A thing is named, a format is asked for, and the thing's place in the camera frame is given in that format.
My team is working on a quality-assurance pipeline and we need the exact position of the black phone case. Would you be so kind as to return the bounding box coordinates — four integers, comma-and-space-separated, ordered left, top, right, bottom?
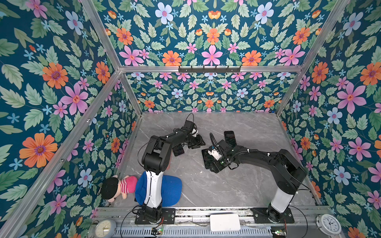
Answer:
224, 131, 237, 147

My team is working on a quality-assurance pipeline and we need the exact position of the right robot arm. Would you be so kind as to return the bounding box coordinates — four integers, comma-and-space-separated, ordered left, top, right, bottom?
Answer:
202, 131, 307, 223

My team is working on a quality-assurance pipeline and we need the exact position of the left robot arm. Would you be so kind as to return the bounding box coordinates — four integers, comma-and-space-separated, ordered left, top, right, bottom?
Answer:
139, 113, 205, 224

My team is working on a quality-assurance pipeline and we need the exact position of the blue cap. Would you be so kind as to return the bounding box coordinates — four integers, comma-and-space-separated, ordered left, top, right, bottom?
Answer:
135, 172, 182, 207

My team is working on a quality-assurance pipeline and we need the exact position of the white box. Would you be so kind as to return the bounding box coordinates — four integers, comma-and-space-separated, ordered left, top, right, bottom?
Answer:
209, 213, 241, 232

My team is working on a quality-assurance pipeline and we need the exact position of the plush doll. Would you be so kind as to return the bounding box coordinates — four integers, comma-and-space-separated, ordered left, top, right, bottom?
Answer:
100, 176, 138, 203

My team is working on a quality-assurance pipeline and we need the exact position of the right round clock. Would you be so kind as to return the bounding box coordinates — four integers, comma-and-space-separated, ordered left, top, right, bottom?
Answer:
316, 214, 342, 236

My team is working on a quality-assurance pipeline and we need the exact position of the round clock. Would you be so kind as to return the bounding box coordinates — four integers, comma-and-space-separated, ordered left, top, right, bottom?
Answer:
316, 214, 342, 236
94, 219, 117, 238

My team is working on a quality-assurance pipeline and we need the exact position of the left round clock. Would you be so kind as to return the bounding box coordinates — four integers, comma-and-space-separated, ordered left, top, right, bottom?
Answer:
94, 219, 117, 238

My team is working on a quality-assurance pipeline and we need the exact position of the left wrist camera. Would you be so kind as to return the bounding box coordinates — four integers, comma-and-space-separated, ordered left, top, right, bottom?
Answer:
190, 128, 198, 137

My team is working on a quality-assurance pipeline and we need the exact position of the black hook rail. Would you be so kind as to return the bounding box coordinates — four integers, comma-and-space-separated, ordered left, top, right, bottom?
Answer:
178, 65, 241, 74

